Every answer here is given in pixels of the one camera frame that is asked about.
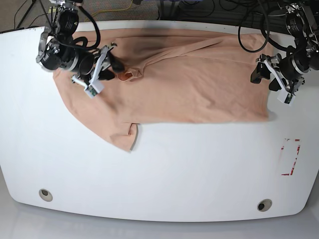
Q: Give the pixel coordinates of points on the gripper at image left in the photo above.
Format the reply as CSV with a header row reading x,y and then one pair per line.
x,y
91,67

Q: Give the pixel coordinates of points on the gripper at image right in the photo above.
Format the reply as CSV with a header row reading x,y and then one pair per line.
x,y
290,70

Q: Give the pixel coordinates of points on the peach t-shirt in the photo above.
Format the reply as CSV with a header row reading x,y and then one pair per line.
x,y
170,75

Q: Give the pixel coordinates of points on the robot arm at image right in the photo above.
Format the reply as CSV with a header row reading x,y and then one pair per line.
x,y
301,24

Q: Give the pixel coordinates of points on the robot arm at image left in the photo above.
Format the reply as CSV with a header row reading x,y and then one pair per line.
x,y
57,48

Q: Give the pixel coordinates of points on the red tape rectangle marker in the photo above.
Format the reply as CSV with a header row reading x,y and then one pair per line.
x,y
288,156

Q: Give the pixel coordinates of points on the right table grommet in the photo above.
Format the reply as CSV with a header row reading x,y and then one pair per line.
x,y
264,205

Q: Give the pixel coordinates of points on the table grommet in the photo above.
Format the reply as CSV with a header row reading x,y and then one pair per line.
x,y
264,205
45,195

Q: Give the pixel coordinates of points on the left table grommet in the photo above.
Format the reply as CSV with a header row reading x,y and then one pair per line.
x,y
45,195

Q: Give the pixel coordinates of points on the wrist camera, image-right gripper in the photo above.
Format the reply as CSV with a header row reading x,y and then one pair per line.
x,y
286,97

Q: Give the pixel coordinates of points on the wrist camera, image-left gripper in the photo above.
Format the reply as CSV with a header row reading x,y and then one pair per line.
x,y
94,89

